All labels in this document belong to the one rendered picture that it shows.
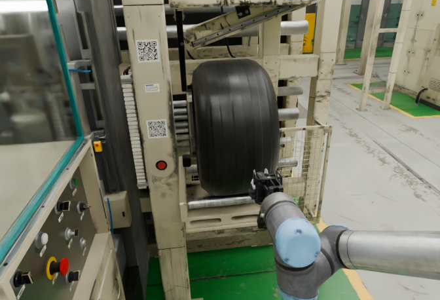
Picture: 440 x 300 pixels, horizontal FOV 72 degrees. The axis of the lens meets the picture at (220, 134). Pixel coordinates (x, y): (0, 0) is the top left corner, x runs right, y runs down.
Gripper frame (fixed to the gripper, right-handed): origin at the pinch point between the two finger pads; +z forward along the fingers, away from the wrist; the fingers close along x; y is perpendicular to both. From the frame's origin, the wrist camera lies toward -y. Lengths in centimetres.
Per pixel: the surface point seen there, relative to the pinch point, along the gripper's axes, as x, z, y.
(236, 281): -3, 71, -105
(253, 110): -1.4, 11.0, 20.5
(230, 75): 4.4, 21.0, 31.6
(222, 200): 9.1, 23.5, -19.2
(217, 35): 4, 62, 46
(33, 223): 53, -30, 10
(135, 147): 42, 29, 5
